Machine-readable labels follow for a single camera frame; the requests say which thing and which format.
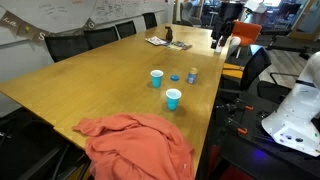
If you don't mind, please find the blue plastic cup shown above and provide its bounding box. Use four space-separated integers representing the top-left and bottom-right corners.
150 70 163 88
166 88 182 111

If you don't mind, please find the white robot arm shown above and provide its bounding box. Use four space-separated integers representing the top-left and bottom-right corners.
261 52 320 157

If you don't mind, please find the blue jar lid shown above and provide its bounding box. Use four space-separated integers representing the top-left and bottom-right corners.
170 75 180 81

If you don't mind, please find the white patterned leaflet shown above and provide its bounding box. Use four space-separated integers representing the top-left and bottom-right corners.
146 36 166 46

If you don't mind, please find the brown figurine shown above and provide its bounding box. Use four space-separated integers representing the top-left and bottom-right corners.
165 26 173 42

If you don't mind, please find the orange cloth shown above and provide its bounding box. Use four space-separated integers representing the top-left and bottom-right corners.
73 114 194 180

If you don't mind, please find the black office chair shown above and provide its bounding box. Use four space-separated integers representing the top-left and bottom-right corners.
116 21 136 38
143 12 157 29
84 27 118 49
45 35 91 62

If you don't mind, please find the white bottle red label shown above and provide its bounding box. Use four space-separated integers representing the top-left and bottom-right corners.
215 36 223 53

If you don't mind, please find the black chair right side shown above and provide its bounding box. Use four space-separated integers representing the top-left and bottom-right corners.
218 46 273 101

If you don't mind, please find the orange chair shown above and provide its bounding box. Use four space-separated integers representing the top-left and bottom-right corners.
232 21 262 57

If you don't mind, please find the black office chair near left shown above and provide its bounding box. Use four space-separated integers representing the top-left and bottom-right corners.
45 35 91 62

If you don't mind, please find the whiteboard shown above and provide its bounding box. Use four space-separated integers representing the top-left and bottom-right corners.
0 0 167 33

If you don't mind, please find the bunting banner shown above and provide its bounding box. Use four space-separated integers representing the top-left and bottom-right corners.
0 6 91 41

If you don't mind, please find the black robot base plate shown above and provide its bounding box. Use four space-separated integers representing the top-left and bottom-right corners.
220 95 320 180

